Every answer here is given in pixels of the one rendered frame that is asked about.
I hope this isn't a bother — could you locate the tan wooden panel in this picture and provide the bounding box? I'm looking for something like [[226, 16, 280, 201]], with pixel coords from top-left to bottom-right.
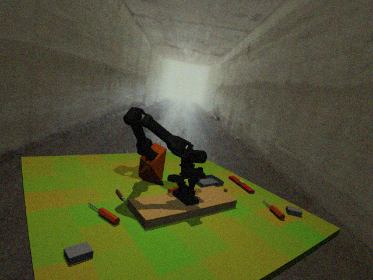
[[127, 185, 237, 229]]

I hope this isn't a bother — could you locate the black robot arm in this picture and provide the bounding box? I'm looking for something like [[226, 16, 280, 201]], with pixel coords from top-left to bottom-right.
[[123, 107, 207, 179]]

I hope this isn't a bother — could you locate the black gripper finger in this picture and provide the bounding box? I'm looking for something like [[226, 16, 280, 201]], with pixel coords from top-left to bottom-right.
[[188, 179, 200, 190], [176, 182, 186, 195]]

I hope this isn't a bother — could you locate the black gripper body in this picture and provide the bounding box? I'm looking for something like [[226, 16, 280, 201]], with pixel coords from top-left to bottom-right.
[[167, 162, 206, 183]]

